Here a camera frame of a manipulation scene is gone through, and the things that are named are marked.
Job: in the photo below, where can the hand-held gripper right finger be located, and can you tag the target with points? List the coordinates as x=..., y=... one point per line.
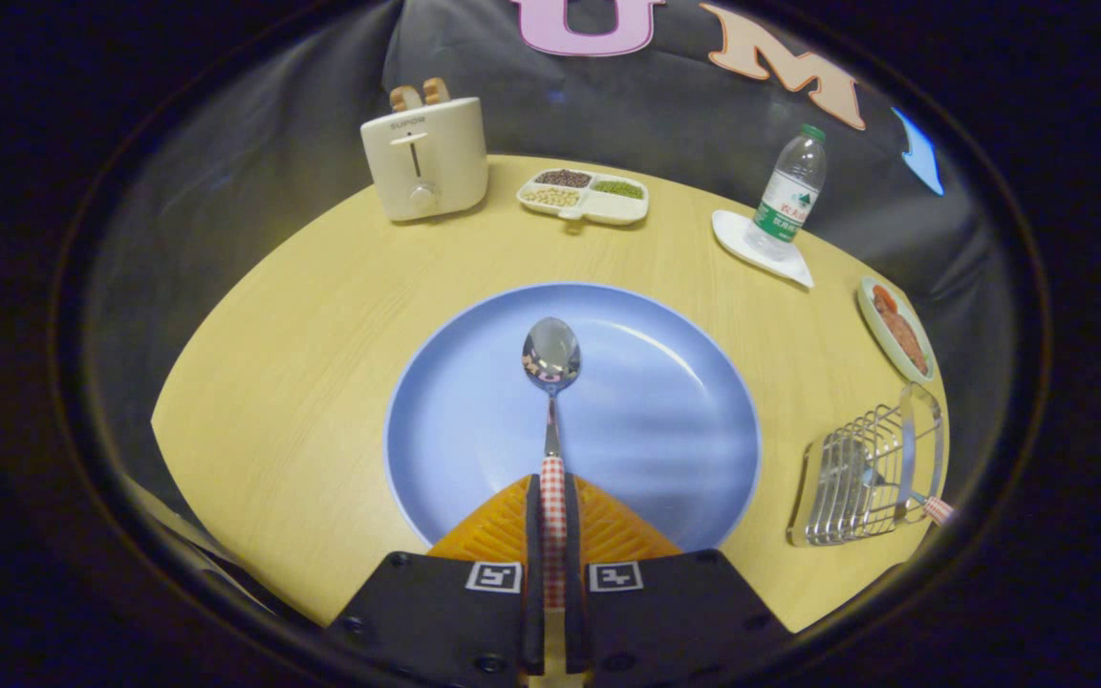
x=576, y=535

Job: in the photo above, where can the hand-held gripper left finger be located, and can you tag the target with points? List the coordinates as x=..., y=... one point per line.
x=534, y=535

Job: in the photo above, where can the blue plate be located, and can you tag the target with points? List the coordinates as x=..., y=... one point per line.
x=665, y=430

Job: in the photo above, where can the clear plastic cutlery container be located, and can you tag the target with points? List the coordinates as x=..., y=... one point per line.
x=856, y=478

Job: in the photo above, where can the white divided dish with beans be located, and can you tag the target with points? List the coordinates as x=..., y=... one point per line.
x=608, y=210

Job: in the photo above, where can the white square coaster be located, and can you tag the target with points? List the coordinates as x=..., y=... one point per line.
x=732, y=234

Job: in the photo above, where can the pale green plate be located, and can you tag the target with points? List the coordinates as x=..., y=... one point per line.
x=869, y=315

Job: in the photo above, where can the brown meat slices with garnish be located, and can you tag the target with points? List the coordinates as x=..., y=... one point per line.
x=902, y=334

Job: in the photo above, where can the cream toaster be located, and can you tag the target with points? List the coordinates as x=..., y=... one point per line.
x=445, y=162

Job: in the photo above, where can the clear water bottle green cap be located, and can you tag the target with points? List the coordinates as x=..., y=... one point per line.
x=787, y=205

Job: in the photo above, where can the brown toast slice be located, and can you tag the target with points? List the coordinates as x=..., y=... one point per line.
x=405, y=97
x=436, y=91

